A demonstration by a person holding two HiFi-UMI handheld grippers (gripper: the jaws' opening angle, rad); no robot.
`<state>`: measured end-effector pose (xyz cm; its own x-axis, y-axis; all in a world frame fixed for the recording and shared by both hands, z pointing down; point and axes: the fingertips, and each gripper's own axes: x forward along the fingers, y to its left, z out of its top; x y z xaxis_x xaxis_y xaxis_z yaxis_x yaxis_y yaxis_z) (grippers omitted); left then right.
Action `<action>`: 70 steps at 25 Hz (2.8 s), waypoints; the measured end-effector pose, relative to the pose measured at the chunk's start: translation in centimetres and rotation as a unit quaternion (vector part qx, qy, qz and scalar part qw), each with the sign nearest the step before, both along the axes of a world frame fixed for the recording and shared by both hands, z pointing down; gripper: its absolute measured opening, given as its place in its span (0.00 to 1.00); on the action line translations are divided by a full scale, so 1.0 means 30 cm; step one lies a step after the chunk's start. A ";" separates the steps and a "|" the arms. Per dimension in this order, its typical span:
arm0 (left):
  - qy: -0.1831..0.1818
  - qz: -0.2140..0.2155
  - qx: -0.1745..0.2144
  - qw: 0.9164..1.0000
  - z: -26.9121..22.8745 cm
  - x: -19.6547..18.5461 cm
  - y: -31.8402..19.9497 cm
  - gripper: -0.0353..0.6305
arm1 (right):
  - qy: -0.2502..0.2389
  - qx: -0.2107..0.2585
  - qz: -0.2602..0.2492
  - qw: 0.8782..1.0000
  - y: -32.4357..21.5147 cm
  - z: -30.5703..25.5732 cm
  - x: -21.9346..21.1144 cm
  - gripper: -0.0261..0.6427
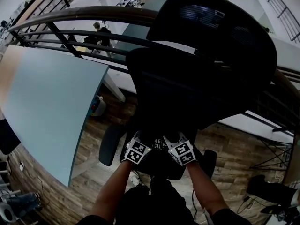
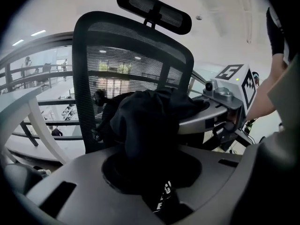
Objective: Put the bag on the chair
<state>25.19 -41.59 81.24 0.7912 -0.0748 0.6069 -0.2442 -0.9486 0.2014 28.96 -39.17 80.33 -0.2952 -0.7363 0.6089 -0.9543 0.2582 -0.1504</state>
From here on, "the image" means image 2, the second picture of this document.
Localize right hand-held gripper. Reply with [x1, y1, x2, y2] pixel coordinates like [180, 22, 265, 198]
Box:
[178, 64, 257, 151]

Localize black cloth garment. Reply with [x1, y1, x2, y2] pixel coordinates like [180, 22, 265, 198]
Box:
[91, 88, 209, 218]

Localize black mesh office chair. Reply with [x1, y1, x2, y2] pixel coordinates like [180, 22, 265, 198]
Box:
[71, 0, 195, 154]

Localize person's right forearm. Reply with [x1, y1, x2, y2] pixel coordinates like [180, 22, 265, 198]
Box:
[245, 52, 290, 123]

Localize person's black shirt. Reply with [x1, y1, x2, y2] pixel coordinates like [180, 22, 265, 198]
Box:
[266, 7, 291, 60]

